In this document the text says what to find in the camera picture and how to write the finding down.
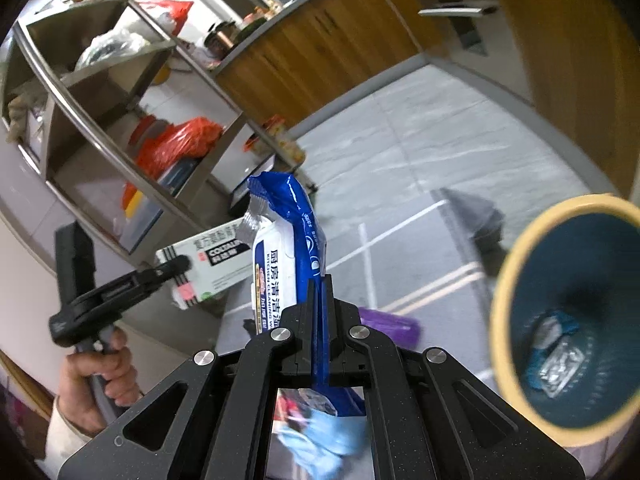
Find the teal bin with yellow rim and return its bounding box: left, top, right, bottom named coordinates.
left=492, top=195, right=640, bottom=448

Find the purple bottle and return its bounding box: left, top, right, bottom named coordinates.
left=359, top=307, right=421, bottom=348

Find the blue plastic box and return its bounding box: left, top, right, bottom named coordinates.
left=120, top=157, right=201, bottom=256

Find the orange snack packet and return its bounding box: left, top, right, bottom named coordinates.
left=245, top=115, right=306, bottom=163

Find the clear plastic wrapper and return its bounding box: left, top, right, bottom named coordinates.
left=537, top=337, right=587, bottom=398

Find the wooden cabinet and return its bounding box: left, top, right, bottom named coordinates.
left=215, top=0, right=443, bottom=131
left=492, top=0, right=640, bottom=196

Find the white plastic bag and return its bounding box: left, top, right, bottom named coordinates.
left=75, top=27, right=146, bottom=68

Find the white cardboard box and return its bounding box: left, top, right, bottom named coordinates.
left=155, top=217, right=257, bottom=311

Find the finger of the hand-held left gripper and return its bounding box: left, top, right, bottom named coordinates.
left=135, top=255, right=191, bottom=291

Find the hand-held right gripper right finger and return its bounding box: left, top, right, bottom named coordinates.
left=325, top=275, right=586, bottom=480

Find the red plastic bag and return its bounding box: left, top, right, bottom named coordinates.
left=140, top=0, right=195, bottom=36
left=135, top=117, right=223, bottom=181

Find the metal shelf rack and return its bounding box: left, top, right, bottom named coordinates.
left=2, top=0, right=321, bottom=271

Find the blue wrapper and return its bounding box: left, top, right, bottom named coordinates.
left=530, top=310, right=581, bottom=391

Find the person's left hand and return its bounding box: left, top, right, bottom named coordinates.
left=57, top=329, right=141, bottom=436

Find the person's left forearm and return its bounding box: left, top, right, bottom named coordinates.
left=37, top=400, right=106, bottom=478

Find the blue wet wipes packet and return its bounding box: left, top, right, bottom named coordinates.
left=239, top=171, right=368, bottom=418

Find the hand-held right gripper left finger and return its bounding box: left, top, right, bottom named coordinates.
left=57, top=280, right=321, bottom=480

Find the dark cooking pot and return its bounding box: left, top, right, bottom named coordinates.
left=205, top=20, right=238, bottom=58

